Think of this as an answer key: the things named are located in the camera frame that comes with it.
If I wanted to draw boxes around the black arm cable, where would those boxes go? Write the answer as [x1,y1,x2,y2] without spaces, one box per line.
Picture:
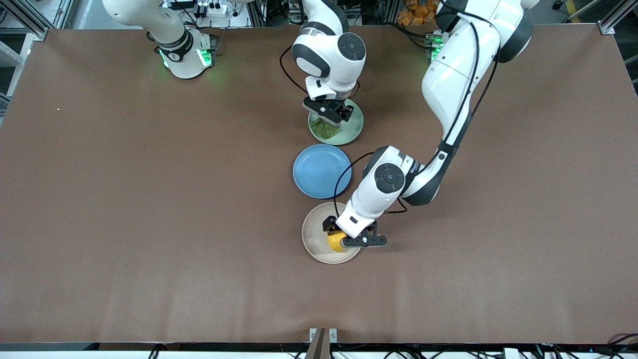
[333,10,501,218]
[279,44,361,99]

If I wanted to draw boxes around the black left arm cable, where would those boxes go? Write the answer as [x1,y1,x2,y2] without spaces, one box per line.
[333,10,501,218]

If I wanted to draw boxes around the beige plate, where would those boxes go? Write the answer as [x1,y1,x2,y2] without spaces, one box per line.
[302,201,362,265]

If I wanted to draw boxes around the orange snack bags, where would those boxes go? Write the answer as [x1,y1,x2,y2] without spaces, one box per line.
[397,0,442,26]

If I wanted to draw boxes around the aluminium frame profile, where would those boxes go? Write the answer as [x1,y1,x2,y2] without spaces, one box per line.
[0,0,75,41]
[598,0,638,35]

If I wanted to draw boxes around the light green plate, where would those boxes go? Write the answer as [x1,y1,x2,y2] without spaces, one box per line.
[308,97,364,146]

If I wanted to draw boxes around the blue plate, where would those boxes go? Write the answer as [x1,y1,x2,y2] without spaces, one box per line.
[293,144,352,199]

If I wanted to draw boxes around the yellow lemon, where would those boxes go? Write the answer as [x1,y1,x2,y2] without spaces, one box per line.
[326,229,349,253]

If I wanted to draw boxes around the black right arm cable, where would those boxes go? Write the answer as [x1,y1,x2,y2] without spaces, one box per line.
[279,44,361,99]

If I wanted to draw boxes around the brown camera post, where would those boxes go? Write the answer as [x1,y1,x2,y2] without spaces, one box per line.
[305,328,330,359]

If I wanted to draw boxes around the black base cable bundle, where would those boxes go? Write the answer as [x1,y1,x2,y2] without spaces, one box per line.
[395,22,432,50]

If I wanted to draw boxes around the white power strip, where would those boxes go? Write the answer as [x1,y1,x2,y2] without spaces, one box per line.
[195,1,229,16]

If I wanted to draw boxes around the green lettuce leaf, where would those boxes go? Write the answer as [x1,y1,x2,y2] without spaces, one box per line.
[310,116,342,140]

